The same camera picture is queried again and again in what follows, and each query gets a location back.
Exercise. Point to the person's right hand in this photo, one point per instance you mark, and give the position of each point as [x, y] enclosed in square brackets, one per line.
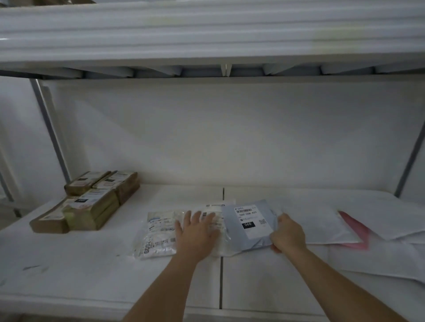
[290, 237]

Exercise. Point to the person's left hand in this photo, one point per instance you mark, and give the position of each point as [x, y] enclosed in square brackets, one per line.
[196, 242]

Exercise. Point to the blue-grey mailer bag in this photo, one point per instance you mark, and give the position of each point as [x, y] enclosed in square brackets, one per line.
[259, 239]

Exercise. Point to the pink mailer bag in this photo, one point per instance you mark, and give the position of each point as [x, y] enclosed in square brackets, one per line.
[360, 232]

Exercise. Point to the brown parcel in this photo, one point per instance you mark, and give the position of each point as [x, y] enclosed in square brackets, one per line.
[127, 187]
[83, 185]

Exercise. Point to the pile of plastic mailer bags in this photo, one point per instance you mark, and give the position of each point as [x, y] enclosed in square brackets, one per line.
[382, 219]

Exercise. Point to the small green-taped box white label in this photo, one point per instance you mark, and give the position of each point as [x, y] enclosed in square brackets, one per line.
[96, 215]

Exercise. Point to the small box handwritten white label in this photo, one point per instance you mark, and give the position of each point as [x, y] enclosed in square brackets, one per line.
[46, 222]

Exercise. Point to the white metal shelving rack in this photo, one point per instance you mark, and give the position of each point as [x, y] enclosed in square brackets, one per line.
[199, 33]

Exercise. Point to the person's left forearm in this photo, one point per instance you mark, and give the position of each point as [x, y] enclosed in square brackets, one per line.
[159, 295]

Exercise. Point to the person's right forearm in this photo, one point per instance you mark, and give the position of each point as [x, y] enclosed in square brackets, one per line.
[342, 285]

